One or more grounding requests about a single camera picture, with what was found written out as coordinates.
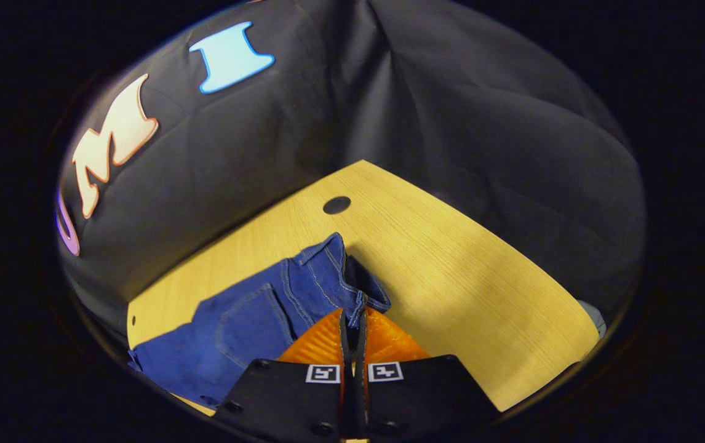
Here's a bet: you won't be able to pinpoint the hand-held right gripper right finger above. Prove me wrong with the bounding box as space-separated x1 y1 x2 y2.
352 306 501 443

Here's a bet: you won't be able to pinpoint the grey object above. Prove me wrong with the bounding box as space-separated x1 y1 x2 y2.
577 300 607 338

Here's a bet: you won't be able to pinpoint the black backdrop cloth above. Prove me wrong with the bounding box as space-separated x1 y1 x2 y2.
57 0 647 345

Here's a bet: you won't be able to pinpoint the blue denim jeans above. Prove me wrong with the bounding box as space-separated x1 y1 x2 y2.
128 232 392 410

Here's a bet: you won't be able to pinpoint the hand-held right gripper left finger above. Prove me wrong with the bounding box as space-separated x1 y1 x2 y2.
214 308 348 443

